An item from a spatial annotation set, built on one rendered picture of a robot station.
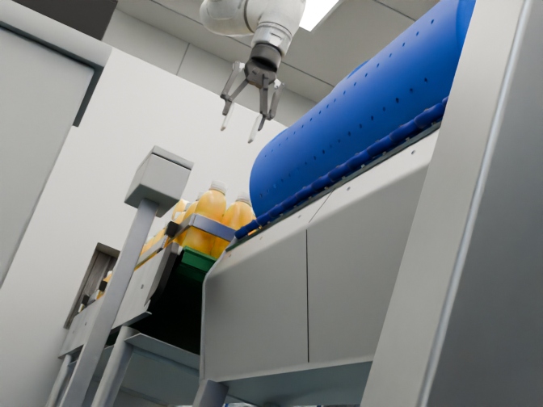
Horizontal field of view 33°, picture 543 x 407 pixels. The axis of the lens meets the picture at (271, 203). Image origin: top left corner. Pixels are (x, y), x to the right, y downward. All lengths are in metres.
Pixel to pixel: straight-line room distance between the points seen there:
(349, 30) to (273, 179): 4.16
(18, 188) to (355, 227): 0.50
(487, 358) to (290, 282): 1.09
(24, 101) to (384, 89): 0.54
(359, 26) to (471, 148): 5.44
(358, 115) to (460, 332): 1.09
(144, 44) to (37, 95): 5.29
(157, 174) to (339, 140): 0.65
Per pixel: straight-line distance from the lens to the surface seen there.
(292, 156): 1.73
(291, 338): 1.47
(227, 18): 2.36
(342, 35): 6.03
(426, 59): 1.28
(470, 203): 0.41
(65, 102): 1.45
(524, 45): 0.45
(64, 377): 3.33
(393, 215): 1.15
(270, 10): 2.28
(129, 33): 6.73
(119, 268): 2.10
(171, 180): 2.09
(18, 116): 1.43
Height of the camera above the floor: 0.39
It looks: 19 degrees up
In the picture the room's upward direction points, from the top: 19 degrees clockwise
